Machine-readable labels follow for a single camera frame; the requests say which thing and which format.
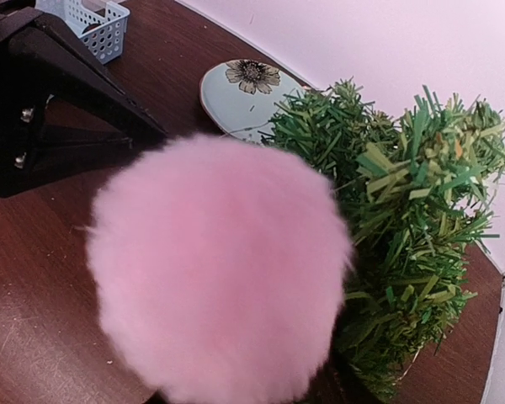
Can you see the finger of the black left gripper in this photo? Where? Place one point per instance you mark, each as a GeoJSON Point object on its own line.
{"type": "Point", "coordinates": [61, 111]}

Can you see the pink pompom ornament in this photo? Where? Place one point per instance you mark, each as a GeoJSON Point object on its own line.
{"type": "Point", "coordinates": [219, 268]}

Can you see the small green christmas tree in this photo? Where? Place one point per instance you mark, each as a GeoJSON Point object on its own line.
{"type": "Point", "coordinates": [414, 192]}

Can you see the light blue plastic basket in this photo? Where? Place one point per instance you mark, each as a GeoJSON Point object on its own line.
{"type": "Point", "coordinates": [102, 32]}

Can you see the light blue flower plate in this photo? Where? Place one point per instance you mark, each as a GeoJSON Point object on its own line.
{"type": "Point", "coordinates": [241, 96]}

